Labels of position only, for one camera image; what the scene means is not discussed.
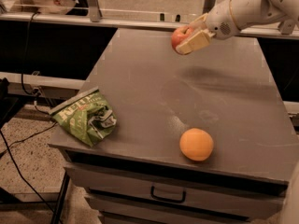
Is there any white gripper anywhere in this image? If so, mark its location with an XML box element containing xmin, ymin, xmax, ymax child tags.
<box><xmin>176</xmin><ymin>0</ymin><xmax>240</xmax><ymax>55</ymax></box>

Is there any red apple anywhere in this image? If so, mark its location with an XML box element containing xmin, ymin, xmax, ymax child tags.
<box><xmin>171</xmin><ymin>25</ymin><xmax>193</xmax><ymax>50</ymax></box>

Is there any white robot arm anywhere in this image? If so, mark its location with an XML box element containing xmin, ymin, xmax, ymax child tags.
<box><xmin>171</xmin><ymin>0</ymin><xmax>299</xmax><ymax>55</ymax></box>

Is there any grey drawer cabinet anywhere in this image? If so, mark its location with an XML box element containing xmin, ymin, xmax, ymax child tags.
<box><xmin>50</xmin><ymin>29</ymin><xmax>299</xmax><ymax>224</ymax></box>

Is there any orange fruit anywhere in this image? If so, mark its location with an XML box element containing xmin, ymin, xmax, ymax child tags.
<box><xmin>179</xmin><ymin>128</ymin><xmax>214</xmax><ymax>161</ymax></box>

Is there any green chip bag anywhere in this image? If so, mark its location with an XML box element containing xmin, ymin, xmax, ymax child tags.
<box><xmin>49</xmin><ymin>87</ymin><xmax>117</xmax><ymax>147</ymax></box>

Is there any metal rail bracket right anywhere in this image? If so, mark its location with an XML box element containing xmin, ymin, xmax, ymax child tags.
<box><xmin>278</xmin><ymin>20</ymin><xmax>296</xmax><ymax>35</ymax></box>

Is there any metal rail bracket left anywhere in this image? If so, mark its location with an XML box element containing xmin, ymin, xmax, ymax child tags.
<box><xmin>87</xmin><ymin>0</ymin><xmax>102</xmax><ymax>22</ymax></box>

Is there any black power cable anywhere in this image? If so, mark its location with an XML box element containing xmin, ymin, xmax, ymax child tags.
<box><xmin>21</xmin><ymin>10</ymin><xmax>52</xmax><ymax>116</ymax></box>

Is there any black drawer handle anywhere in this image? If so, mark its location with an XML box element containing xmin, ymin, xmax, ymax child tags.
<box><xmin>150</xmin><ymin>186</ymin><xmax>187</xmax><ymax>203</ymax></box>

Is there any black floor cable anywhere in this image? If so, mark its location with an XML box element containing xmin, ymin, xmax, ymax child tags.
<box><xmin>0</xmin><ymin>121</ymin><xmax>64</xmax><ymax>224</ymax></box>

